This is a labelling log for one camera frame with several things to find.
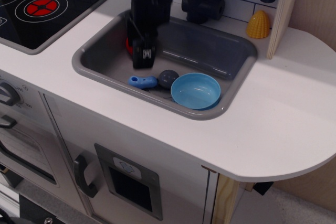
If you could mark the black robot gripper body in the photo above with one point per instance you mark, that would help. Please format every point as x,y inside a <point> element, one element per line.
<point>145,17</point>

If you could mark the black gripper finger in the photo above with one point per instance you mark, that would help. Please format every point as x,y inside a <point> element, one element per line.
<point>144,52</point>

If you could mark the blue and grey toy spoon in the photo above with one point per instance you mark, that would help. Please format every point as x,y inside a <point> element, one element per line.
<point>165,80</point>

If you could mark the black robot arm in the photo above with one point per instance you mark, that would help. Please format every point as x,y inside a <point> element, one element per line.
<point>142,24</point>

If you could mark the grey plastic sink basin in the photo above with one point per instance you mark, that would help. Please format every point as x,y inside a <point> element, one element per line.
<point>181,46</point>

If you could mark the light blue plastic bowl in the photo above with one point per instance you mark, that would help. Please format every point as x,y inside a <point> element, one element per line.
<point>196,91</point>

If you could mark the red toy apple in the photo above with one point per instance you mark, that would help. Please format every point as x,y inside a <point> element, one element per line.
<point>128,47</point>

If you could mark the yellow toy corn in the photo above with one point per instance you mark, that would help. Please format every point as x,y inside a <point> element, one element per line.
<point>258,26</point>

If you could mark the black toy stovetop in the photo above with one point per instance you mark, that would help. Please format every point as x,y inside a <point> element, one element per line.
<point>30,26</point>

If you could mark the grey dispenser panel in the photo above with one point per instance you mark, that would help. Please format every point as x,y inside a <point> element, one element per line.
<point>131,182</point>

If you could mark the grey oven knob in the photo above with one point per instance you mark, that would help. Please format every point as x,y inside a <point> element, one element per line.
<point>10,96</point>

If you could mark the toy oven door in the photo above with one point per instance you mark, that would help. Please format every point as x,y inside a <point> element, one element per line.
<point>33,152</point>

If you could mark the grey cabinet door handle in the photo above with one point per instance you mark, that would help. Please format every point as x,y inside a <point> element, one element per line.
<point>79,167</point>

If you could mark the light wooden side post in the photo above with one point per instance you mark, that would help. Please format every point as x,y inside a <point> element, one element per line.
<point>280,25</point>

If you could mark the grey oven door handle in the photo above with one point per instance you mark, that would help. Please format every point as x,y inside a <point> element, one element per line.
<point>6,122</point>

